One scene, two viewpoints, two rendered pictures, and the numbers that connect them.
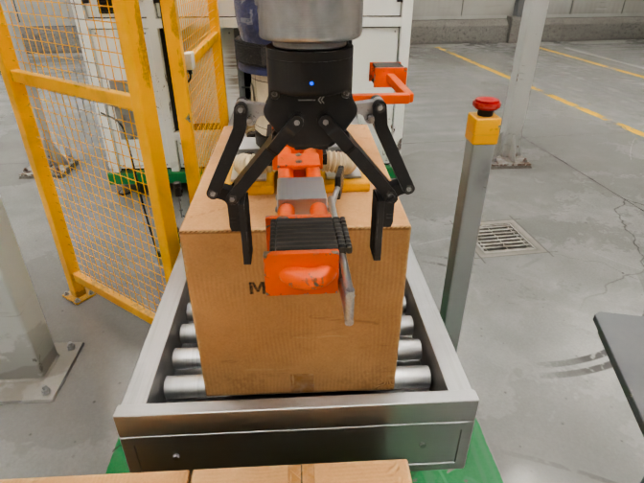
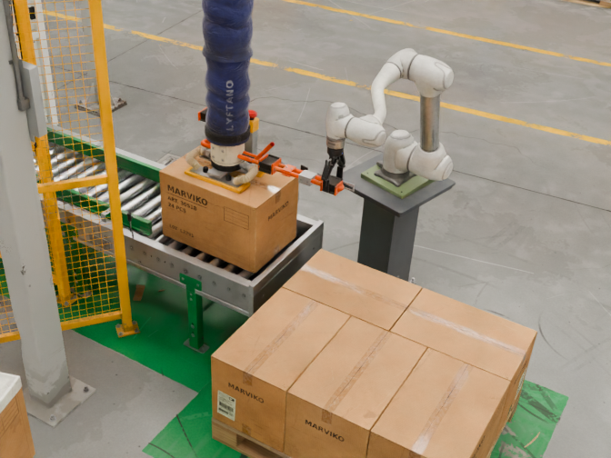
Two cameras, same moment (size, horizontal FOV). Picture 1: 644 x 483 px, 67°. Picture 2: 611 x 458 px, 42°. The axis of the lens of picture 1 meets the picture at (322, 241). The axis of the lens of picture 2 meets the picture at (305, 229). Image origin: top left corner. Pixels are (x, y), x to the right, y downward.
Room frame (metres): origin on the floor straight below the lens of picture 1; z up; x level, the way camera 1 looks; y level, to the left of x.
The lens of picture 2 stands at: (-1.20, 2.86, 3.05)
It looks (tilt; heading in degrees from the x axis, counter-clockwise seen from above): 34 degrees down; 302
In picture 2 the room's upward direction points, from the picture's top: 3 degrees clockwise
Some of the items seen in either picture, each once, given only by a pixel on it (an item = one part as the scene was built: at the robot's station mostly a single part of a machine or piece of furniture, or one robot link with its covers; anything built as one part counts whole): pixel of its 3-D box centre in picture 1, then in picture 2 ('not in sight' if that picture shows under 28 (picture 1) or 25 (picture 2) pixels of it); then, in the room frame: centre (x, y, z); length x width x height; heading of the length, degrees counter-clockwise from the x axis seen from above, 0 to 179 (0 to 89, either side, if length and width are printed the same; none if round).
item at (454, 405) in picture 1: (299, 412); (288, 255); (0.66, 0.04, 0.58); 0.70 x 0.03 x 0.06; 93
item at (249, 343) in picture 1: (298, 241); (229, 204); (1.03, 0.06, 0.75); 0.60 x 0.40 x 0.40; 3
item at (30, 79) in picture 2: not in sight; (21, 95); (1.35, 1.00, 1.62); 0.20 x 0.05 x 0.30; 3
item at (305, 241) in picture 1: (300, 252); (331, 185); (0.44, 0.02, 1.08); 0.08 x 0.07 x 0.05; 4
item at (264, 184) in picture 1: (251, 153); (216, 175); (1.03, 0.16, 0.98); 0.34 x 0.10 x 0.05; 4
